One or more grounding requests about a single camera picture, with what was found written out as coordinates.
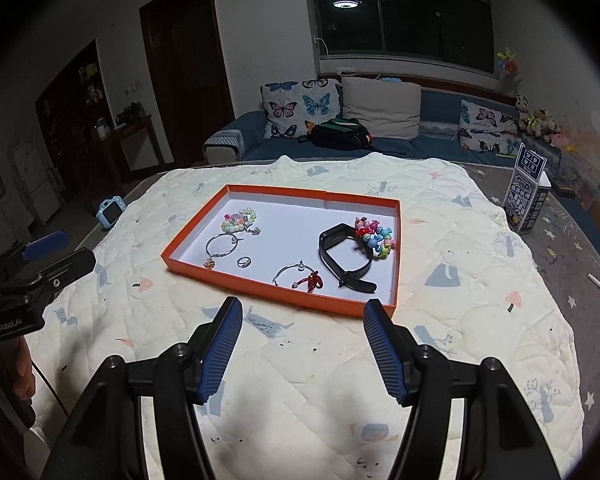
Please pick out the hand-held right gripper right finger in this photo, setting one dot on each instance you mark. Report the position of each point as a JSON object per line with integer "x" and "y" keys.
{"x": 385, "y": 355}

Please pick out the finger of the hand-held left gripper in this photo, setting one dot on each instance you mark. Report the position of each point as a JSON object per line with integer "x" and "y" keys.
{"x": 75, "y": 262}

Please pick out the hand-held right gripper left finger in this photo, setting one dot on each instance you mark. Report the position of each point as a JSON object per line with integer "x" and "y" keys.
{"x": 225, "y": 355}

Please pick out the silver bangle with clover charm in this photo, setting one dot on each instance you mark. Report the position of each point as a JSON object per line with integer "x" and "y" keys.
{"x": 209, "y": 263}

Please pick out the silver bangle with red charm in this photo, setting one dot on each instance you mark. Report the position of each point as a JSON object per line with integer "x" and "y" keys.
{"x": 312, "y": 280}

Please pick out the orange cardboard tray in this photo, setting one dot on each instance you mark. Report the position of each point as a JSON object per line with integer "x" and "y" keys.
{"x": 290, "y": 230}

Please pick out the person's left hand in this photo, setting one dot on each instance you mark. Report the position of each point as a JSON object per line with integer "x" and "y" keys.
{"x": 25, "y": 375}

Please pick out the blue plastic object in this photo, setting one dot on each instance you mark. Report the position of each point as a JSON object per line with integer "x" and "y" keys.
{"x": 42, "y": 249}

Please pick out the cream quilted blanket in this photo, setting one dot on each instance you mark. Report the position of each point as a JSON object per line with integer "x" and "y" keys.
{"x": 305, "y": 385}

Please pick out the white refrigerator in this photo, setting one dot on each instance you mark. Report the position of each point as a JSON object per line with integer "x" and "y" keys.
{"x": 35, "y": 180}

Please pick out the black smart band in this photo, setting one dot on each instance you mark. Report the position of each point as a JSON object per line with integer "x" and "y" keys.
{"x": 337, "y": 232}

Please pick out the wooden side table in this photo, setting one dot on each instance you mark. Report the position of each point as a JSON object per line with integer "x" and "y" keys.
{"x": 130, "y": 130}

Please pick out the dark shelf cabinet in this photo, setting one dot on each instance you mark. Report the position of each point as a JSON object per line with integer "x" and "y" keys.
{"x": 70, "y": 110}

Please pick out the blue and white printed box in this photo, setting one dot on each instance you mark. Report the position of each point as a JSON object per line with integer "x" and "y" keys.
{"x": 525, "y": 195}

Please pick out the dark brown door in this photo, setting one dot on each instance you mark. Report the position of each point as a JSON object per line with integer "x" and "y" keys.
{"x": 185, "y": 70}

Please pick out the white chalk stick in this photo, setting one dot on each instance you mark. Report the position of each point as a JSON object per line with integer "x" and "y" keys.
{"x": 596, "y": 282}

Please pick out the black backpack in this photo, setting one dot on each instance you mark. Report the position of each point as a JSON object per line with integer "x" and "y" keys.
{"x": 337, "y": 135}

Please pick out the beige pillow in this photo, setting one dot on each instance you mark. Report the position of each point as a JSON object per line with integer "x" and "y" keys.
{"x": 380, "y": 110}

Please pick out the small butterfly print pillow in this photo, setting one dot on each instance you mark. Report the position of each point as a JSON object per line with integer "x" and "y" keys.
{"x": 485, "y": 125}

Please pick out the blue sofa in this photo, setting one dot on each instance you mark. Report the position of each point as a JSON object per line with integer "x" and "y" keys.
{"x": 437, "y": 105}

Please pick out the large butterfly print pillow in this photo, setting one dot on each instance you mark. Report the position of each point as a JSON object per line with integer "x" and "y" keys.
{"x": 290, "y": 105}

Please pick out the row of plush toys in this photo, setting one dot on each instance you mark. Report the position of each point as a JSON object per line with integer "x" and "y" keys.
{"x": 542, "y": 122}

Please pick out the colourful toy flower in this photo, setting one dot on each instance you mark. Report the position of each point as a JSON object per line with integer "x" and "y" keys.
{"x": 507, "y": 62}

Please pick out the dark window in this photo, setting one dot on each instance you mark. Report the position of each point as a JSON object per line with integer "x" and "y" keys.
{"x": 405, "y": 15}

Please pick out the light blue toy camera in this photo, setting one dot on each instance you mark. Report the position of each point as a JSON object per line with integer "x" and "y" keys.
{"x": 111, "y": 214}

